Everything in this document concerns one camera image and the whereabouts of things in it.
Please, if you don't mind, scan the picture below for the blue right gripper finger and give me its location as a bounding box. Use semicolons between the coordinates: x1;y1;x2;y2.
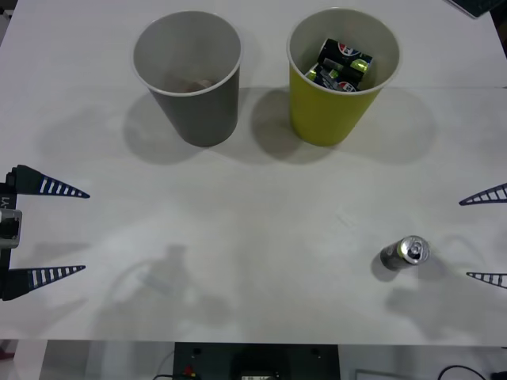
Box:
466;271;507;289
458;182;507;207

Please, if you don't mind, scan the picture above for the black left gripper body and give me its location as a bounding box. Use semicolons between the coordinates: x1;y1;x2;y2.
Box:
0;180;19;302

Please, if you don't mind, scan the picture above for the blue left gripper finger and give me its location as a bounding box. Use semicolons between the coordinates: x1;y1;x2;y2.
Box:
7;164;91;200
2;264;87;302

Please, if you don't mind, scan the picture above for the black drink can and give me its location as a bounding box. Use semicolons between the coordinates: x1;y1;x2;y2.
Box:
304;59;366;94
379;235;432;273
318;37;375;77

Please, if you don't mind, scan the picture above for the grey plastic waste bin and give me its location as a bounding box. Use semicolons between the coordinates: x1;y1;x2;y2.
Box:
132;10;243;148

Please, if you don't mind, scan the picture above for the yellow-green plastic waste bin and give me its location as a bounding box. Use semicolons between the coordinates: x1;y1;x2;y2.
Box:
286;7;402;147

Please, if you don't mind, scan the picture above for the dark flat device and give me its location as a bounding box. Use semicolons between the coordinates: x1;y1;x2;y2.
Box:
445;0;506;19

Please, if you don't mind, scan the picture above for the black robot torso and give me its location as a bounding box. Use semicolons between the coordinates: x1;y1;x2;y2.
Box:
173;342;340;380

